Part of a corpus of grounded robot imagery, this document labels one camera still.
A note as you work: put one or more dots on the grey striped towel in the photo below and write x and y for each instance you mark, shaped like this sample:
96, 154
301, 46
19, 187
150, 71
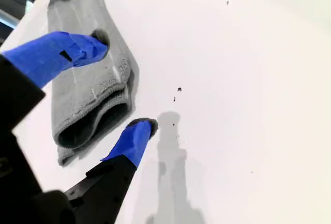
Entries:
85, 84

